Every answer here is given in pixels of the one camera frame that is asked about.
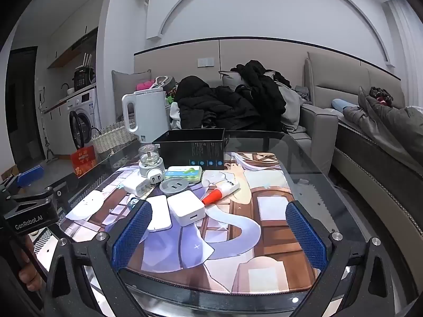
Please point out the grey sofa cushion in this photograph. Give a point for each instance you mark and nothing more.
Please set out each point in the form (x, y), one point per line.
(125, 84)

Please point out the person lying under blanket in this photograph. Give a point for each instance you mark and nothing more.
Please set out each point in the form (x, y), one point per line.
(397, 131)

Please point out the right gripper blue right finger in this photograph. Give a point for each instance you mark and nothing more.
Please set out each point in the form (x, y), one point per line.
(310, 233)

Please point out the white washing machine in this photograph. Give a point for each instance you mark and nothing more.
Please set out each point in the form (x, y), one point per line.
(83, 118)

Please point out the pink plush toy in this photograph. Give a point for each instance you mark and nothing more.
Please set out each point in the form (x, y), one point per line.
(144, 85)

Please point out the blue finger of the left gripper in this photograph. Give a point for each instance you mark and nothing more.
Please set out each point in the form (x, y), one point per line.
(26, 178)

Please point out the red cap glue bottle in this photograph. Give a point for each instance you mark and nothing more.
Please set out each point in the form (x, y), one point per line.
(221, 191)

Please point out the glass dome plug night light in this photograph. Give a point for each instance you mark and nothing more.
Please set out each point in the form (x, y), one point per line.
(151, 164)

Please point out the person's left hand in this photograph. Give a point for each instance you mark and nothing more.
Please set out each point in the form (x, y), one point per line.
(29, 275)

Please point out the woven laundry basket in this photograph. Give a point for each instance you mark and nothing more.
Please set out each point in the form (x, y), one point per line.
(111, 139)

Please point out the round grey usb hub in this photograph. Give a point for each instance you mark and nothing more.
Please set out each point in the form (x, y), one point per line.
(173, 186)

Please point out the black storage box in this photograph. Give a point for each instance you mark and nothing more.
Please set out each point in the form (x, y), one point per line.
(198, 147)

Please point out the white plug adapter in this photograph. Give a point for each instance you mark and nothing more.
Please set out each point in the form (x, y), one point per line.
(136, 184)

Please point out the white square charger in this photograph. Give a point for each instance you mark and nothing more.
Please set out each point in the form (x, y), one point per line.
(186, 208)

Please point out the black jacket pile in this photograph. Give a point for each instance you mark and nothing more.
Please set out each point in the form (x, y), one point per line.
(255, 104)

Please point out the light blue pillow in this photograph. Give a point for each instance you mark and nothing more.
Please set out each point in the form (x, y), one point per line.
(340, 105)

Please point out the white power bank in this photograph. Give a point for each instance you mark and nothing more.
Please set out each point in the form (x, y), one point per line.
(161, 219)

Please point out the anime printed desk mat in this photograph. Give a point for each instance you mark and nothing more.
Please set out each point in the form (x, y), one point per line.
(242, 246)

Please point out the red gift bag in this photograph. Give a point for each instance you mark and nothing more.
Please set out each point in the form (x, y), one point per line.
(83, 160)

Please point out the grey sofa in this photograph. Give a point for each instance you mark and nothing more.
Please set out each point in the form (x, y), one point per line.
(298, 96)

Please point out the wall switch plate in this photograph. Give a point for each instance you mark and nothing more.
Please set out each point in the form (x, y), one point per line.
(205, 62)

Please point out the white electric kettle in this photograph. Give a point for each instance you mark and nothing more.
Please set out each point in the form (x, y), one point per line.
(144, 114)

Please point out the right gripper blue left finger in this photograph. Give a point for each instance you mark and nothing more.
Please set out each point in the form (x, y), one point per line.
(127, 233)

